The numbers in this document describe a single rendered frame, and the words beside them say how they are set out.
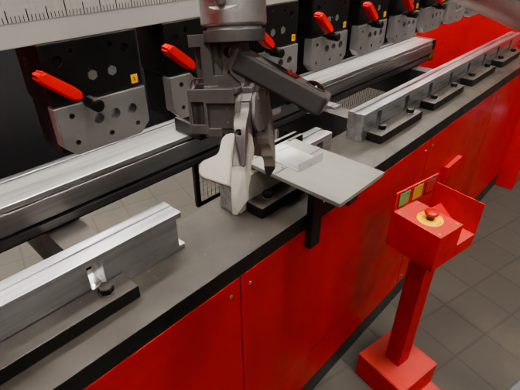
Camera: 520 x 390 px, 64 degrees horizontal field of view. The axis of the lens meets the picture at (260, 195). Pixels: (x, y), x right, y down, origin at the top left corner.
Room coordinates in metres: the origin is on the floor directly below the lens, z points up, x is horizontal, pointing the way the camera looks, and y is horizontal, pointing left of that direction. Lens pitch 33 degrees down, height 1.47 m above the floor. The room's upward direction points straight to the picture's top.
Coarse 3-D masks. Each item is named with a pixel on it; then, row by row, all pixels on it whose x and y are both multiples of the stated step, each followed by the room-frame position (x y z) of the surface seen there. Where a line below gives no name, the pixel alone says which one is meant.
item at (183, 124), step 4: (188, 116) 1.08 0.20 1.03; (176, 120) 1.09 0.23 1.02; (180, 120) 1.08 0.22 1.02; (184, 120) 1.08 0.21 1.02; (188, 120) 1.08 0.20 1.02; (176, 124) 1.09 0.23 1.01; (180, 124) 1.08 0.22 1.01; (184, 124) 1.07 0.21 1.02; (188, 124) 1.06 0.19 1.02; (176, 128) 1.10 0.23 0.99; (180, 128) 1.08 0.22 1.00; (184, 128) 1.07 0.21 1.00; (188, 128) 1.06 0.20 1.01; (184, 132) 1.07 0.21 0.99; (188, 132) 1.06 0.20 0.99; (192, 136) 1.05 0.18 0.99; (196, 136) 1.04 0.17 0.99; (200, 136) 1.03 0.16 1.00; (204, 136) 1.04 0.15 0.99; (200, 140) 1.03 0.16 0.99
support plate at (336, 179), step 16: (288, 144) 0.98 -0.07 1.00; (304, 144) 0.98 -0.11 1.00; (256, 160) 0.89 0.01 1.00; (336, 160) 0.89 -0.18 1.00; (352, 160) 0.89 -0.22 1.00; (272, 176) 0.82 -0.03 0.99; (288, 176) 0.81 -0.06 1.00; (304, 176) 0.81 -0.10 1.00; (320, 176) 0.81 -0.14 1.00; (336, 176) 0.81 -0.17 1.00; (352, 176) 0.81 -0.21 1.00; (368, 176) 0.81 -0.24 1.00; (320, 192) 0.74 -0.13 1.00; (336, 192) 0.74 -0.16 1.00; (352, 192) 0.74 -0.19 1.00
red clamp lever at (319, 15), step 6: (318, 12) 0.97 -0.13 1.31; (318, 18) 0.97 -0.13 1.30; (324, 18) 0.97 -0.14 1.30; (318, 24) 0.98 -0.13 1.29; (324, 24) 0.98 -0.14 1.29; (330, 24) 0.99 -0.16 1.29; (324, 30) 0.99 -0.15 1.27; (330, 30) 0.99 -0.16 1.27; (324, 36) 1.03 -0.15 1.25; (330, 36) 1.01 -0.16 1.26; (336, 36) 1.00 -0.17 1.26
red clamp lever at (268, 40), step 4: (268, 36) 0.84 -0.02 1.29; (260, 40) 0.83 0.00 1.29; (264, 40) 0.83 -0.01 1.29; (268, 40) 0.84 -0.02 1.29; (272, 40) 0.85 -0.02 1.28; (264, 44) 0.84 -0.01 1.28; (268, 44) 0.84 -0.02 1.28; (272, 44) 0.85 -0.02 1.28; (268, 48) 0.89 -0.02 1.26; (272, 48) 0.85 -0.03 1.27; (276, 48) 0.86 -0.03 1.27; (268, 52) 0.88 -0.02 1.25; (272, 52) 0.87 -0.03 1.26; (276, 52) 0.86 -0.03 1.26; (280, 52) 0.86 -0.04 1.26; (284, 52) 0.87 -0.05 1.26; (276, 56) 0.86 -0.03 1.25; (280, 56) 0.86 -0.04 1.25
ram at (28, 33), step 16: (192, 0) 0.76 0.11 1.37; (272, 0) 0.91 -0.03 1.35; (288, 0) 0.94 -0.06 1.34; (64, 16) 0.60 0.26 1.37; (80, 16) 0.62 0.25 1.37; (96, 16) 0.63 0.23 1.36; (112, 16) 0.65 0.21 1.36; (128, 16) 0.67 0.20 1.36; (144, 16) 0.69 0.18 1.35; (160, 16) 0.71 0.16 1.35; (176, 16) 0.73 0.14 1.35; (192, 16) 0.76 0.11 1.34; (0, 32) 0.54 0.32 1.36; (16, 32) 0.55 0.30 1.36; (32, 32) 0.57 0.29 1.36; (48, 32) 0.58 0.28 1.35; (64, 32) 0.60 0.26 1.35; (80, 32) 0.61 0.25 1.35; (96, 32) 0.63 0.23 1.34; (0, 48) 0.53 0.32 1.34
